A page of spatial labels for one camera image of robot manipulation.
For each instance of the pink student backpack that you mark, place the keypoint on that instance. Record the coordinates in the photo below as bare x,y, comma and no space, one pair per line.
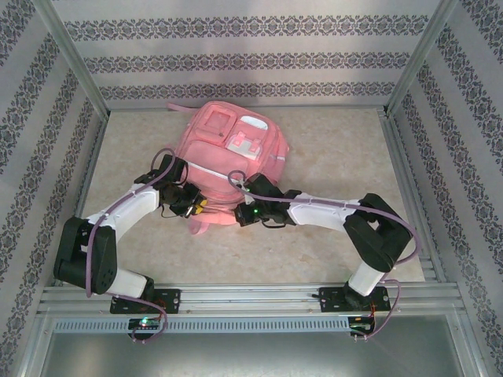
220,157

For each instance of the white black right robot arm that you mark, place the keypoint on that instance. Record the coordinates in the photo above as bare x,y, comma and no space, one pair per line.
322,210

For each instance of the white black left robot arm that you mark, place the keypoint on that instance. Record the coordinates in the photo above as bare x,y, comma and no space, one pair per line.
129,208

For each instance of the green LED controller board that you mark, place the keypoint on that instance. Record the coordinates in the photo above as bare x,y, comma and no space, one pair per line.
361,326
144,323

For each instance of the grey metal shelf panel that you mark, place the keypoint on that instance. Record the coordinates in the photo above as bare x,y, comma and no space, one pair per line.
251,353

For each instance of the aluminium floor side rail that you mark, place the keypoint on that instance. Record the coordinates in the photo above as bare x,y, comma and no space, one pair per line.
399,153
88,176

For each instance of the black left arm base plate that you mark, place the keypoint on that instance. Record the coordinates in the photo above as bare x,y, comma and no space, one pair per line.
173,300

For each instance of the thin aluminium floor rail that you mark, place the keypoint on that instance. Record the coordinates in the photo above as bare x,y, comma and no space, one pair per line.
137,108

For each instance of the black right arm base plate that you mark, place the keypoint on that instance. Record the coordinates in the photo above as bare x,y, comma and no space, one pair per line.
332,300

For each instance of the aluminium frame post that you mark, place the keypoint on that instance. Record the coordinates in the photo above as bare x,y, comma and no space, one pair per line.
75,63
418,59

